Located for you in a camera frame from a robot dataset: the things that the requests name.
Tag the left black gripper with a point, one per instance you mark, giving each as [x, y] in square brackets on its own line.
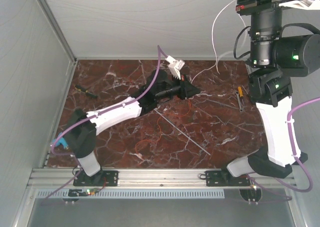
[187, 89]

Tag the long white zip tie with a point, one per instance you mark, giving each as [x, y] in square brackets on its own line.
[181, 132]

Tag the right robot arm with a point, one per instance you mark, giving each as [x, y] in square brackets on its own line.
[275, 60]

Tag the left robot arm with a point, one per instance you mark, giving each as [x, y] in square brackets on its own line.
[83, 127]

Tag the silver wrench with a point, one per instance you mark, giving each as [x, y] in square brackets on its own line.
[239, 101]

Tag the blue plastic fitting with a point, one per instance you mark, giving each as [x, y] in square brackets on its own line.
[60, 142]

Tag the small circuit board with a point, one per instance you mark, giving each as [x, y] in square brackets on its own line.
[91, 191]

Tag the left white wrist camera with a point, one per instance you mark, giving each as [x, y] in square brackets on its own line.
[175, 66]

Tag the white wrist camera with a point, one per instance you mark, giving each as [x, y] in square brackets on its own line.
[175, 66]
[308, 5]

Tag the yellow handled screwdriver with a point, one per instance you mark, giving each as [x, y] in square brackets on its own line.
[240, 91]

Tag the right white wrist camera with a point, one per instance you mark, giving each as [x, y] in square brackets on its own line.
[308, 5]

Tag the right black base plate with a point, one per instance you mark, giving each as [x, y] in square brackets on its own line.
[222, 178]

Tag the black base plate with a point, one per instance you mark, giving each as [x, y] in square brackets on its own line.
[222, 178]
[109, 178]

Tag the slotted grey cable duct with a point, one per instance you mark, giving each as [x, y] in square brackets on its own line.
[110, 193]

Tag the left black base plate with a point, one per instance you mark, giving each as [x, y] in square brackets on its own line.
[109, 178]

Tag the aluminium front rail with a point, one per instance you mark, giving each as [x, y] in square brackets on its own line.
[128, 178]

